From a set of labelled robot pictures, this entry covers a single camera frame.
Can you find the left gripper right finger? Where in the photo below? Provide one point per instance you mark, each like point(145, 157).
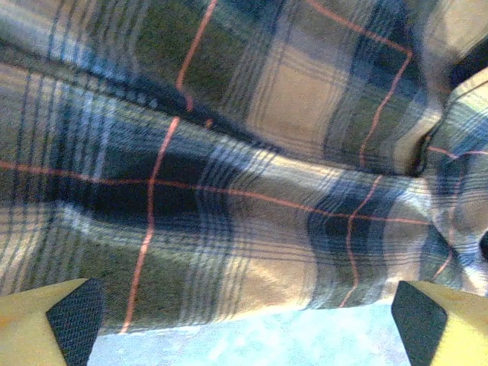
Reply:
point(450, 328)

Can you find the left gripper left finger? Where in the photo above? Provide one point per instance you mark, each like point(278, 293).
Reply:
point(26, 328)

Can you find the yellow black plaid shirt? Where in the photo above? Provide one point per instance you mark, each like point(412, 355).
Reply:
point(244, 152)

